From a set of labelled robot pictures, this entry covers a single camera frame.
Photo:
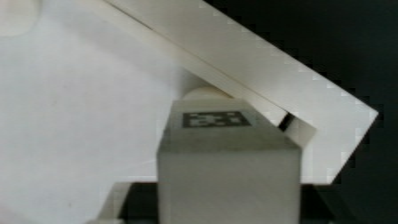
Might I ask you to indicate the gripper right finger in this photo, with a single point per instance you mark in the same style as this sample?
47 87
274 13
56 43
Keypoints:
324 209

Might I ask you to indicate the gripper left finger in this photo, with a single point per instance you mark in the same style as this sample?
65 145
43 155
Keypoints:
131 207

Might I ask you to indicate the white table leg with tag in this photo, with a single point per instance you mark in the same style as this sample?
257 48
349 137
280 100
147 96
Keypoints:
228 163

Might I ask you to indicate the white square table top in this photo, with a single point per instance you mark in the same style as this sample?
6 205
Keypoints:
104 58

